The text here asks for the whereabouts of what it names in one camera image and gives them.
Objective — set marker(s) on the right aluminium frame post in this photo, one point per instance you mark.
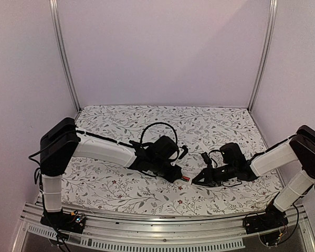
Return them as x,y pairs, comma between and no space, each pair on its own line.
264,54

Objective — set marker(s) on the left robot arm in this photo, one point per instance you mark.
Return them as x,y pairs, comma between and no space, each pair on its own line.
66,140

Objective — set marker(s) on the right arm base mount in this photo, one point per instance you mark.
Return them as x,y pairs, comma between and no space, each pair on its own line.
270,219

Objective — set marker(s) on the white remote battery cover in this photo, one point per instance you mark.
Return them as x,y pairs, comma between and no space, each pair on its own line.
203,147

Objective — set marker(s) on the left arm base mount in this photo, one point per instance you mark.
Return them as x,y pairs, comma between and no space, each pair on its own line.
72,222

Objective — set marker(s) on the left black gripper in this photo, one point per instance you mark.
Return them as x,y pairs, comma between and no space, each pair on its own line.
174,176

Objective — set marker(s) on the left aluminium frame post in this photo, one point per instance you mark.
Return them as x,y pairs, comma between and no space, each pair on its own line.
54,10

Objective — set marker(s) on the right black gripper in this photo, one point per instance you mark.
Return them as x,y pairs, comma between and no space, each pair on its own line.
209,179

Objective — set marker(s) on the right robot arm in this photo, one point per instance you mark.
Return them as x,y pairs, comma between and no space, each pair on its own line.
298,147

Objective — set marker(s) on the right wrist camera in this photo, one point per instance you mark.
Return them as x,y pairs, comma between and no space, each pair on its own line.
207,159

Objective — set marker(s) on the floral patterned table mat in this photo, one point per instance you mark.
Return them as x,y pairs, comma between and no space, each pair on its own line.
100,184

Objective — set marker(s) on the red AAA battery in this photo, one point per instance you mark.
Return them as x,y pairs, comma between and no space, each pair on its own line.
186,179

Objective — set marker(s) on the front aluminium rail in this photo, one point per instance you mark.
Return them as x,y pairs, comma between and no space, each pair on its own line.
113,231

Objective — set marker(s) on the aluminium frame post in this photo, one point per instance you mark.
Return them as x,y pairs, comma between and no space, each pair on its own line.
54,10
264,54

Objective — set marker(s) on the white remote control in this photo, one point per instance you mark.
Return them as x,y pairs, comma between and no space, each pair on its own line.
189,181

